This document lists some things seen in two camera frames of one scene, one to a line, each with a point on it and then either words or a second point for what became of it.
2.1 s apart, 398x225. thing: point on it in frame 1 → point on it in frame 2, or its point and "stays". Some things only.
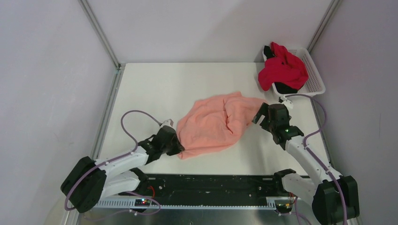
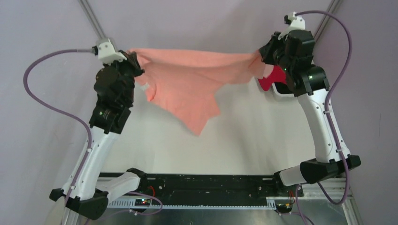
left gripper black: [178, 148] → [132, 61]
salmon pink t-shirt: [214, 123] → [186, 83]
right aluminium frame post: [333, 5] stays
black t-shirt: [281, 88] stays
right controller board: [284, 207] stays
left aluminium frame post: [101, 33] stays
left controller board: [142, 202] stays
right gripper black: [264, 110] → [267, 50]
